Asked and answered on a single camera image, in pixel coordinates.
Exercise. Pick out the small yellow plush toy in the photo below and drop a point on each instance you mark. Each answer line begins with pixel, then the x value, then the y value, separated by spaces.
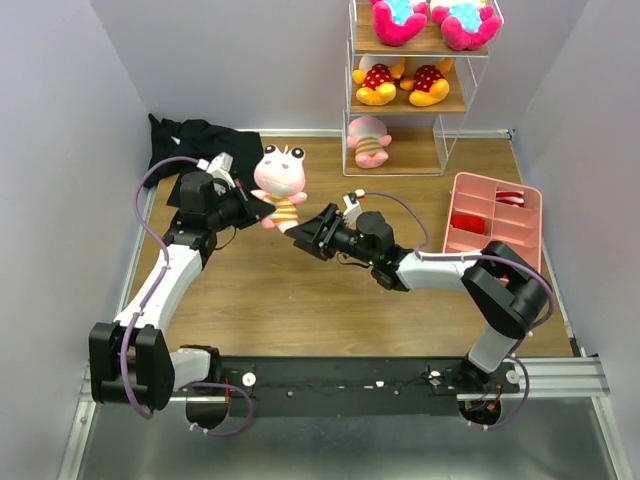
pixel 376 76

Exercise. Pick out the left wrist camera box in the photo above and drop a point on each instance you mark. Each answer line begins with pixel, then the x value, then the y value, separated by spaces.
pixel 220 167

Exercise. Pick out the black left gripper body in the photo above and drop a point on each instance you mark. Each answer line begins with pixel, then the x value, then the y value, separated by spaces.
pixel 238 208

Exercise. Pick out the red sock middle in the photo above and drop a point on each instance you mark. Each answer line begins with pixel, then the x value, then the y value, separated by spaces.
pixel 469 222

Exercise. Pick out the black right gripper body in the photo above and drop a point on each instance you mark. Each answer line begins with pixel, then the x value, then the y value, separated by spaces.
pixel 326 236

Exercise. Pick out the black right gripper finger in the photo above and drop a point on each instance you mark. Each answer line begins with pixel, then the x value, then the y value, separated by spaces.
pixel 317 249
pixel 313 229

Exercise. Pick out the white plush blue dress front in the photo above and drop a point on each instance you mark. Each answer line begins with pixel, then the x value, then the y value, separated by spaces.
pixel 396 22

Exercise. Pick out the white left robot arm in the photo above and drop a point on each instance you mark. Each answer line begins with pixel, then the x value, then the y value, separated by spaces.
pixel 130 361

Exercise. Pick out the white wire wooden shelf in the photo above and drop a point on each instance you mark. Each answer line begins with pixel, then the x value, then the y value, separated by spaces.
pixel 423 138

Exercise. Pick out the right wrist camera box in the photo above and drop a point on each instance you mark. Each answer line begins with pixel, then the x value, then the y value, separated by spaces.
pixel 353 207

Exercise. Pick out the black cloth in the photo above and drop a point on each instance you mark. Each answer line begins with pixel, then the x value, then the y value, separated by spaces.
pixel 200 139

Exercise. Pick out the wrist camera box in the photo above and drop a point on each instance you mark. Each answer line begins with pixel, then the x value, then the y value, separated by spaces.
pixel 353 207
pixel 220 167

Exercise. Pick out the white plush blue dress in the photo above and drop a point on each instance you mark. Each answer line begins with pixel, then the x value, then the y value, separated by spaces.
pixel 396 22
pixel 465 25

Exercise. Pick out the pink divided organizer tray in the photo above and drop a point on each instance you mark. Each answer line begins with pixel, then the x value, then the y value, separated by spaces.
pixel 519 228

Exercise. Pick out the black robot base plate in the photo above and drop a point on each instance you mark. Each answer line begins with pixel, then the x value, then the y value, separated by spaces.
pixel 343 386

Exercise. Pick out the red white striped sock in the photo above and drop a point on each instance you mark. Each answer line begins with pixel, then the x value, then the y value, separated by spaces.
pixel 510 197

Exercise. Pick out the large yellow plush toy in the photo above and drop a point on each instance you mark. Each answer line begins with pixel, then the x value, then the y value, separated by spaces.
pixel 424 79

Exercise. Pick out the white plush blue dress back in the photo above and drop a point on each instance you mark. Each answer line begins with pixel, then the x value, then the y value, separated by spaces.
pixel 465 25

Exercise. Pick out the pink pig plush striped shirt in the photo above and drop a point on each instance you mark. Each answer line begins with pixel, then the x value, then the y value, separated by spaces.
pixel 368 137

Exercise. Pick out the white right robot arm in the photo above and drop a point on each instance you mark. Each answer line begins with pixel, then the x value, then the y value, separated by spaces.
pixel 511 295

